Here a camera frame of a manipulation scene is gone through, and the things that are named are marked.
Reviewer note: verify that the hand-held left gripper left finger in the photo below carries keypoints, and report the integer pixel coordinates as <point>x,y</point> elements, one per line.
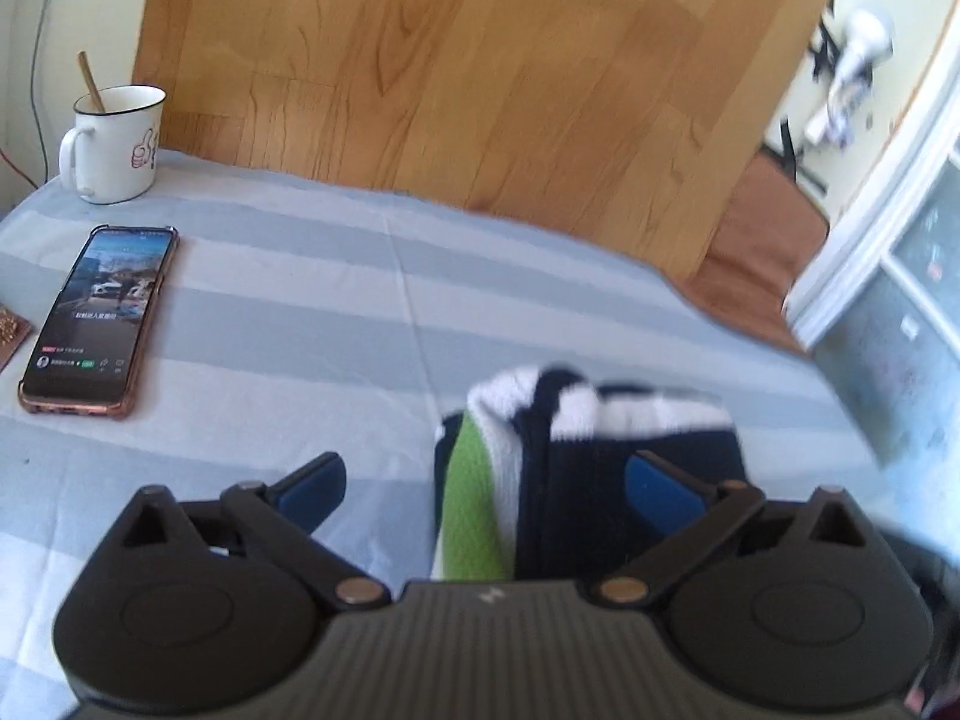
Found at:
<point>315,489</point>

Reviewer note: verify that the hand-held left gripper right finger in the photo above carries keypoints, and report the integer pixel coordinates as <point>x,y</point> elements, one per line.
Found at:
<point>660,496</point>

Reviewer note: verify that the green striped knit sweater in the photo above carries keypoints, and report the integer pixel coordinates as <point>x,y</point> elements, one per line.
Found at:
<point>570,480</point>

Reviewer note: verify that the light blue striped tablecloth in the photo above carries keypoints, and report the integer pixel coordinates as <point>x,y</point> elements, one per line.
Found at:
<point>300,292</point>

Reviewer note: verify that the brown floor mat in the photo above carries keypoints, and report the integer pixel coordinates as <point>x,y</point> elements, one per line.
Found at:
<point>757,240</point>

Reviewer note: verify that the smartphone in brown case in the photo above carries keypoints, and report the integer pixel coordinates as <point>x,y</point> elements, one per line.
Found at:
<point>101,315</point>

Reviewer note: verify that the white framed glass door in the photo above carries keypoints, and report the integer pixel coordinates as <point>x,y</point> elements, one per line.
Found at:
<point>847,262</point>

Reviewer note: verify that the brown patterned coaster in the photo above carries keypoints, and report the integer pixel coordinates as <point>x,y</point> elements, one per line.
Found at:
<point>11,337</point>

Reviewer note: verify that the white enamel mug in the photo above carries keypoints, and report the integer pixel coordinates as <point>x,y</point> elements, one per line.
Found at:
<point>124,150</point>

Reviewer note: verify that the white crumpled paper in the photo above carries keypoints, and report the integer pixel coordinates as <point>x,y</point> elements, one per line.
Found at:
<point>831,124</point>

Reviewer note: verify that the wooden stick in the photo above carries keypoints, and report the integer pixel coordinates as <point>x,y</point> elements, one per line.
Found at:
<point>91,82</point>

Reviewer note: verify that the white plastic appliance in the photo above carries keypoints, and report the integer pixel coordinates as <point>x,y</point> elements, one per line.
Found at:
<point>862,45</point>

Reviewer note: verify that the black metal stand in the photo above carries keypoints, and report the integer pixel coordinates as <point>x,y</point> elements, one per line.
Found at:
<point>826,7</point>

